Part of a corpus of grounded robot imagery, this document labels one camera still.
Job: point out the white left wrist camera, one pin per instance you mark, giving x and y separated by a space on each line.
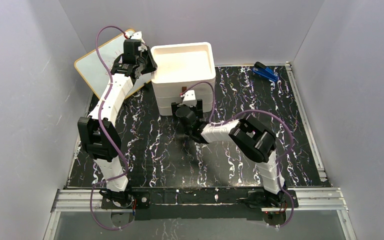
137 36

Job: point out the yellow framed whiteboard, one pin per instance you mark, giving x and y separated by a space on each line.
92 70

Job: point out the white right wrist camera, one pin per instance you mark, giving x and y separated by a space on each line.
189 98

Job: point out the aluminium frame rail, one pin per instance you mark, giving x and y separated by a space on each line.
303 198

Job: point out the white plastic drawer organizer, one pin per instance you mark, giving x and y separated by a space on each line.
180 66

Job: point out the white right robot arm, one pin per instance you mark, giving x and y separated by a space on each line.
256 141

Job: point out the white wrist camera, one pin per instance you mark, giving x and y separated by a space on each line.
137 36
189 98

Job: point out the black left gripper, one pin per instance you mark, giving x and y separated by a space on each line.
147 62

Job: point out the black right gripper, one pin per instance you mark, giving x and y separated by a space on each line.
185 106

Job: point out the blue black stapler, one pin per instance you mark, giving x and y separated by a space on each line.
263 71

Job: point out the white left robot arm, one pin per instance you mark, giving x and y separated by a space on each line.
97 132

